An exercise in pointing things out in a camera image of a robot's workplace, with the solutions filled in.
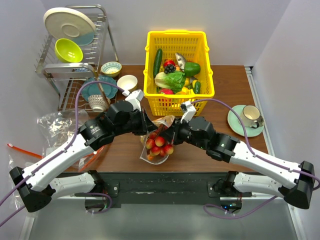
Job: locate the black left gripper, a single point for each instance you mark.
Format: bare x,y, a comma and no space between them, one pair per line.
147,125

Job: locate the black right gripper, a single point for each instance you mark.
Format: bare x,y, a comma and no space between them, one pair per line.
173,131

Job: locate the clear white-dotted zip bag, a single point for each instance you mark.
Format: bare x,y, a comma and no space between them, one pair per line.
167,121

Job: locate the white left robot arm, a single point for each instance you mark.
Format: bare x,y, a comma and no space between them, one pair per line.
40,183

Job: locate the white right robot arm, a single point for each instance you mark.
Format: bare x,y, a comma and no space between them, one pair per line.
291,181

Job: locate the crumpled clear plastic bag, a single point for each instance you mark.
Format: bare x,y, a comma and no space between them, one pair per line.
57,127

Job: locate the red apple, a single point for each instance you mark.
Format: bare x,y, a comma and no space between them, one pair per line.
166,91

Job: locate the white cream bowl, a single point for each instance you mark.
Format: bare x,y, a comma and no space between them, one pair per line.
127,83

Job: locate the teal scalloped plate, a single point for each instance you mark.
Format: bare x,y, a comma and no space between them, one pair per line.
93,89

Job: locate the patterned white bowl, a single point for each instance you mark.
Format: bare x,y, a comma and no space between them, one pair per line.
98,104

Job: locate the small green cucumber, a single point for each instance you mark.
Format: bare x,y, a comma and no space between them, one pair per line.
196,87

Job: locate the green lettuce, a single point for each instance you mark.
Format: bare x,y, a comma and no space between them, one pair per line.
174,80

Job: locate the black grape bunch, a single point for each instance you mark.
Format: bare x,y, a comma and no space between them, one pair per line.
170,68

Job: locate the teal patterned small bowl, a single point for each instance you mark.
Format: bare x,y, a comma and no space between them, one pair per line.
111,69

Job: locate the green bell pepper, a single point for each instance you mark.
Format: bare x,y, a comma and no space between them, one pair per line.
191,69

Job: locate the dark green cucumber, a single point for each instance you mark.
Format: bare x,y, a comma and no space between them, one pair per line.
157,62

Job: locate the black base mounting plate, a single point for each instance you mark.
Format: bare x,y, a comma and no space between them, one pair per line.
165,188

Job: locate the red pomegranate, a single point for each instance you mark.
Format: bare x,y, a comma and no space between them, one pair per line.
168,62

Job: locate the grey toy fish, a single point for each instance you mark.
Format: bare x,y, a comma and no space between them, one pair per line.
181,61

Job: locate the yellow plastic basket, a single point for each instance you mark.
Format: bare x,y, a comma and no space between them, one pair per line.
194,47

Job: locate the metal dish rack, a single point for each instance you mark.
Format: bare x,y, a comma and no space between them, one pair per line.
67,78

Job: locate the lime green bowl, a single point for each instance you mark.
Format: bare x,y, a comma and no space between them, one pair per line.
67,51

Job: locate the large cream blue plate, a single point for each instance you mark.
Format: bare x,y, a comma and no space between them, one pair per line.
67,23

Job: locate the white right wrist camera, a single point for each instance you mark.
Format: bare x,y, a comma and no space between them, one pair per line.
188,110

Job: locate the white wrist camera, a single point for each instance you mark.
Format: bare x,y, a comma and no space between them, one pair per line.
134,98
188,110

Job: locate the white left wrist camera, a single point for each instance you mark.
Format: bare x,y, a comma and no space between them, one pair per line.
134,98

